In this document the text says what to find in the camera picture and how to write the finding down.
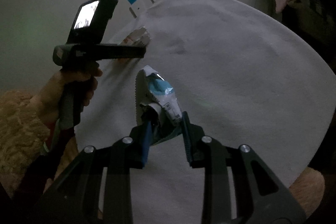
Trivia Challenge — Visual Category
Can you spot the pink snack wrapper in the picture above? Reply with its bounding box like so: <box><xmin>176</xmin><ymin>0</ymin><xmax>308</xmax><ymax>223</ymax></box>
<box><xmin>120</xmin><ymin>27</ymin><xmax>151</xmax><ymax>47</ymax></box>

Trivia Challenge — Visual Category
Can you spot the blue white snack wrapper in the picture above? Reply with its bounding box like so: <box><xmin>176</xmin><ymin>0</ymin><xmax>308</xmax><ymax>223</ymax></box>
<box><xmin>135</xmin><ymin>65</ymin><xmax>182</xmax><ymax>145</ymax></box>

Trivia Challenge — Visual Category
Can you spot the tan fuzzy sleeve forearm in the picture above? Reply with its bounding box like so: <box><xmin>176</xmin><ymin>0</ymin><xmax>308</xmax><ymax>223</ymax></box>
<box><xmin>1</xmin><ymin>90</ymin><xmax>61</xmax><ymax>198</ymax></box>

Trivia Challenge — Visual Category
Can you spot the person's left hand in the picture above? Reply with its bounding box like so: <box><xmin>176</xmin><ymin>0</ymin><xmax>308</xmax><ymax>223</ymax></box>
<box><xmin>30</xmin><ymin>68</ymin><xmax>102</xmax><ymax>132</ymax></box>

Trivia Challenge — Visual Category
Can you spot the camera with lit screen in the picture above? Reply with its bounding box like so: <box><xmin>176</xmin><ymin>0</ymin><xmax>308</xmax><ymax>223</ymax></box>
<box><xmin>66</xmin><ymin>0</ymin><xmax>118</xmax><ymax>45</ymax></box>

